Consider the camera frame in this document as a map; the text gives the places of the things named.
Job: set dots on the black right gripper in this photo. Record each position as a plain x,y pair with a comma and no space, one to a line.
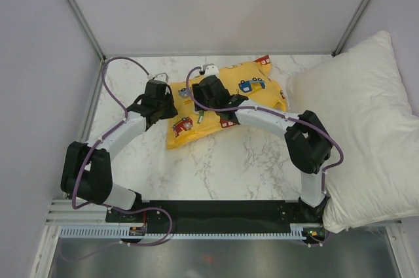
198,95

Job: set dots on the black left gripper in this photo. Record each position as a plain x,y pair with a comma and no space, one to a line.
171,111

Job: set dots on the yellow cartoon-print pillowcase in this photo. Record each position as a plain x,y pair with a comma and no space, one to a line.
248,79

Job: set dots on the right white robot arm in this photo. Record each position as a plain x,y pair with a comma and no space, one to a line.
304,135

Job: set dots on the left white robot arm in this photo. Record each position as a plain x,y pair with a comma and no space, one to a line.
87,172

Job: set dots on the large white pillow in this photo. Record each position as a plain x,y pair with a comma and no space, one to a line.
362,103

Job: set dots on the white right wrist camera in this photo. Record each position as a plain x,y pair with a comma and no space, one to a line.
209,69

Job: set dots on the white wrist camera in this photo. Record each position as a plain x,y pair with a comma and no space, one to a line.
209,69
159,76

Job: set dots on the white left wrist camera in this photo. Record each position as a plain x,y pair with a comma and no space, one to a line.
159,76

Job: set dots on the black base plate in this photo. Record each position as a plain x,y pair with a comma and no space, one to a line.
234,215

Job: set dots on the left aluminium frame post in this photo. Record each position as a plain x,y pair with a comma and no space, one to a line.
86,29

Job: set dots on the aluminium frame post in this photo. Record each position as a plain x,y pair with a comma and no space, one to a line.
86,29
351,27

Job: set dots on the white slotted cable duct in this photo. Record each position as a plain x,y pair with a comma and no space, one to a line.
294,232

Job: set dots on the right aluminium frame post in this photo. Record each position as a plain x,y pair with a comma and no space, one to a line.
351,27

